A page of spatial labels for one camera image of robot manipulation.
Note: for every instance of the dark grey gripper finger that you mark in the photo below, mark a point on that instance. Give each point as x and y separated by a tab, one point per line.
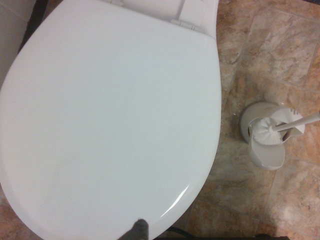
137	229

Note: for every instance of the white toilet brush holder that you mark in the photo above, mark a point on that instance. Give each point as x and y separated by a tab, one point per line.
267	157

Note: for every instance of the white toilet seat lid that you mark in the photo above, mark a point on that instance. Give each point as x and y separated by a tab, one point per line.
110	110

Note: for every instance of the white toilet brush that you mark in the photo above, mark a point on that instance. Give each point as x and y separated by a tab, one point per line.
264	134

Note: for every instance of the black baseboard strip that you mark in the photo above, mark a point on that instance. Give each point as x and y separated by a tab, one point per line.
30	22

